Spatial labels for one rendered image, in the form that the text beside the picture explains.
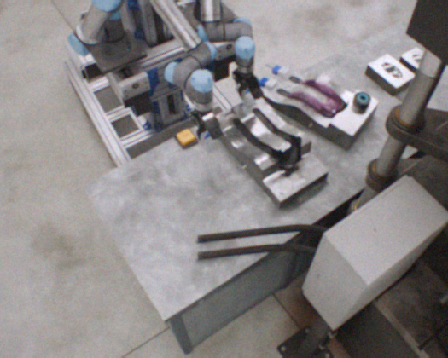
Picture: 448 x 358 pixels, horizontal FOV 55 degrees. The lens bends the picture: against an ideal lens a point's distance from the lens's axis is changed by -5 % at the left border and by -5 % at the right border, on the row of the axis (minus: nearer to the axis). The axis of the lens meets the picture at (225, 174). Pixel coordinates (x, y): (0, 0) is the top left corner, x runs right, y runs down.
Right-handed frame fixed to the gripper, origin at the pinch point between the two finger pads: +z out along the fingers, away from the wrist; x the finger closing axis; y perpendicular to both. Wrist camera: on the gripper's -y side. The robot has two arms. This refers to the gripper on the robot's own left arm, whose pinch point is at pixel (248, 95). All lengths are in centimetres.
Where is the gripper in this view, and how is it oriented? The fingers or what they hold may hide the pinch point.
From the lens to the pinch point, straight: 203.6
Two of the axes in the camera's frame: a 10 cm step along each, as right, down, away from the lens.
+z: 0.5, 3.8, 9.2
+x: -8.2, 5.4, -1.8
